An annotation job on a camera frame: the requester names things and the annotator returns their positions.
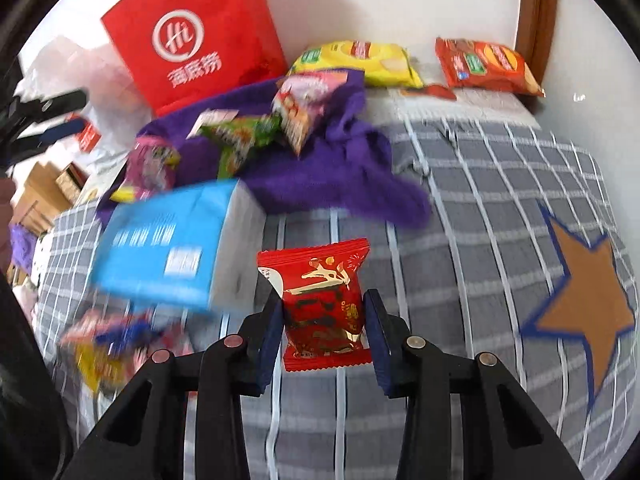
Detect small red packet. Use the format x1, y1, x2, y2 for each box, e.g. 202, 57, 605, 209
400, 84, 458, 102

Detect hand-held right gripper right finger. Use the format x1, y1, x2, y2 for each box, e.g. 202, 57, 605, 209
362, 288, 586, 480

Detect red gold candy packet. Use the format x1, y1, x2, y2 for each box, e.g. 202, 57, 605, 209
256, 237, 373, 373

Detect pink green snack packet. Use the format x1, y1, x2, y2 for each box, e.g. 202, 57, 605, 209
110, 137, 181, 203

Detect grey checkered blanket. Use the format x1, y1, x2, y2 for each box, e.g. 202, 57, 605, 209
30, 120, 638, 480

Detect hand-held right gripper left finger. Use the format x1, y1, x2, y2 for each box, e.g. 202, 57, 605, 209
60, 287, 286, 480

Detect blue tissue box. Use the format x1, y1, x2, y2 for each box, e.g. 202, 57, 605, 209
90, 177, 268, 316

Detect pink orange cartoon snack packet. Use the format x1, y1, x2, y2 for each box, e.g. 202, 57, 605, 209
272, 71, 351, 156

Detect white plastic bag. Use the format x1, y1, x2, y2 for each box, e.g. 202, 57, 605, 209
15, 35, 156, 161

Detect red paper bag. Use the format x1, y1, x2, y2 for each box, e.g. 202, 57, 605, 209
100, 0, 288, 118

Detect light purple cloth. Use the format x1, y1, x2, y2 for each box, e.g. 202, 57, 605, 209
9, 222, 38, 271

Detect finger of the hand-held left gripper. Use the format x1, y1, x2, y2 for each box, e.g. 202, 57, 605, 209
7, 115, 88, 161
10, 89, 90, 123

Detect yellow chip bag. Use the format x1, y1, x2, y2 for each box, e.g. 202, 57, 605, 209
289, 40, 426, 88

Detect orange chip bag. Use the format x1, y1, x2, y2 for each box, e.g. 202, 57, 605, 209
434, 36, 547, 98

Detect yellow snack packet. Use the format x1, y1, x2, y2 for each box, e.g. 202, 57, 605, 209
75, 347, 128, 393

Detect blue snack packet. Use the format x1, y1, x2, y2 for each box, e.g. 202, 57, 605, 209
97, 317, 156, 356

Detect purple cloth bag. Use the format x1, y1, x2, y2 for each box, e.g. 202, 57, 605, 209
95, 67, 433, 228

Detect brown wooden door frame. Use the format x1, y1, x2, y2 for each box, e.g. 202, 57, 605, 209
515, 0, 560, 53

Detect brown patterned box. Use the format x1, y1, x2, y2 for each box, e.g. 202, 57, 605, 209
55, 167, 88, 201

